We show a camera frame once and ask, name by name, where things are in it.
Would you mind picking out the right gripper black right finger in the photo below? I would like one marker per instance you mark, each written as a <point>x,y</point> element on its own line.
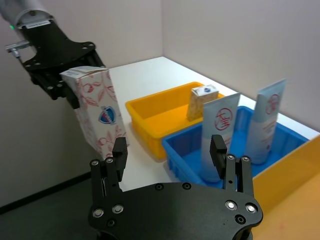
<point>232,172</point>

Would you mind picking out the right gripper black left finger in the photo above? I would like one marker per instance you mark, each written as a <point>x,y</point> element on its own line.
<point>117,165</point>

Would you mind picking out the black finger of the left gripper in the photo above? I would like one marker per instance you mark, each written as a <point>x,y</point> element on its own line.
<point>93,58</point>
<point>53,83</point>

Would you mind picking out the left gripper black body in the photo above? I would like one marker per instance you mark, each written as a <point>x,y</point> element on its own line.
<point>50,47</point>

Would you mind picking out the white carton with red floral print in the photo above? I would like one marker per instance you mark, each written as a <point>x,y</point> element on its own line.
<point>100,110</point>

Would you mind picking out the blue plastic bin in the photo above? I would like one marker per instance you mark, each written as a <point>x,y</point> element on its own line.
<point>187,155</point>

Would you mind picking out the white tube with red emblem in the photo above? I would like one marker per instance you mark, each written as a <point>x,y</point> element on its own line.
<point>220,117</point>
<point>265,125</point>

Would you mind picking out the orange-yellow plastic bin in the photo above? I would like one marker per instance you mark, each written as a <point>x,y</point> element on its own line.
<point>292,195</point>

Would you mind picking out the yellow plastic bin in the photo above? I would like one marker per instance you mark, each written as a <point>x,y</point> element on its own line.
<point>160,112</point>

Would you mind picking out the small speckled beige carton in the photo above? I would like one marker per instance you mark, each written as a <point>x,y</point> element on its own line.
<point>200,105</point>

